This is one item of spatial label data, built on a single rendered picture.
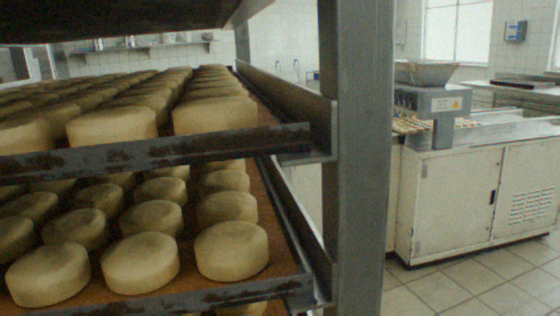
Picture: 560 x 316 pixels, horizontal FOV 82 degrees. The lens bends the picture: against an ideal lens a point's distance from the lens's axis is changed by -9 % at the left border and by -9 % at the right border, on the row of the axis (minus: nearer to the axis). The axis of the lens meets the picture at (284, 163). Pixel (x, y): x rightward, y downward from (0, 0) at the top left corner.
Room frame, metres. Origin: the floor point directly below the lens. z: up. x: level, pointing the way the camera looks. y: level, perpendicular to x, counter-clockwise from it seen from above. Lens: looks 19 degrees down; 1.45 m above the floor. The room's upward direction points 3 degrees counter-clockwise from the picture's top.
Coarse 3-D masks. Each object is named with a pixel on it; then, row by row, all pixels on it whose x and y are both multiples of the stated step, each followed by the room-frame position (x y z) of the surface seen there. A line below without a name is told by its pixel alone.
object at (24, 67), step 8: (16, 48) 0.68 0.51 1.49; (24, 48) 0.69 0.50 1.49; (16, 56) 0.68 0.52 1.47; (24, 56) 0.68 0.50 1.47; (32, 56) 0.71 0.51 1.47; (16, 64) 0.68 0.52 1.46; (24, 64) 0.68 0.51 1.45; (32, 64) 0.70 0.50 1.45; (16, 72) 0.68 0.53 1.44; (24, 72) 0.68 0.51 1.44; (32, 72) 0.70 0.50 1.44; (16, 80) 0.68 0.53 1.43
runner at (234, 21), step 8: (240, 0) 0.30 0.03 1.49; (248, 0) 0.28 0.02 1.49; (256, 0) 0.29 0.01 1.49; (264, 0) 0.29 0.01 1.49; (272, 0) 0.29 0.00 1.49; (240, 8) 0.34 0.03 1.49; (248, 8) 0.35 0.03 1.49; (256, 8) 0.35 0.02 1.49; (264, 8) 0.35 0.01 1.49; (232, 16) 0.43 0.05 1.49; (240, 16) 0.44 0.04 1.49; (248, 16) 0.44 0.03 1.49; (224, 24) 0.61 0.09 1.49; (232, 24) 0.57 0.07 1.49; (240, 24) 0.61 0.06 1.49
